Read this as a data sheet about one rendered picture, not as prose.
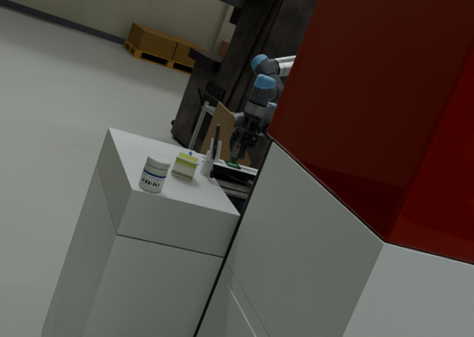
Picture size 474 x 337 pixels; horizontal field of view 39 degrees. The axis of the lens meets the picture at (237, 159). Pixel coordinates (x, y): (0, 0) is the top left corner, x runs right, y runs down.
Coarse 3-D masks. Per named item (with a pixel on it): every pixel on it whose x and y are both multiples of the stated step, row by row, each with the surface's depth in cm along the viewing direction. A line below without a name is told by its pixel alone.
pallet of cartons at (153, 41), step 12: (132, 24) 1208; (132, 36) 1194; (144, 36) 1139; (156, 36) 1146; (168, 36) 1202; (132, 48) 1176; (144, 48) 1146; (156, 48) 1153; (168, 48) 1160; (180, 48) 1169; (144, 60) 1152; (156, 60) 1201; (168, 60) 1168; (180, 60) 1177; (192, 60) 1186
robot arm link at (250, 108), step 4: (248, 104) 250; (252, 104) 249; (248, 108) 250; (252, 108) 249; (256, 108) 249; (260, 108) 249; (264, 108) 250; (248, 112) 250; (252, 112) 249; (256, 112) 249; (260, 112) 250; (264, 112) 252; (256, 116) 251; (260, 116) 251
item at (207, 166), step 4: (212, 140) 227; (220, 140) 229; (212, 144) 227; (220, 144) 228; (212, 148) 227; (220, 148) 228; (208, 152) 228; (212, 152) 227; (208, 156) 228; (212, 156) 227; (216, 156) 227; (204, 160) 230; (208, 160) 229; (212, 160) 226; (216, 160) 226; (204, 164) 229; (208, 164) 229; (204, 168) 229; (208, 168) 230; (200, 172) 231; (204, 172) 230; (208, 172) 230
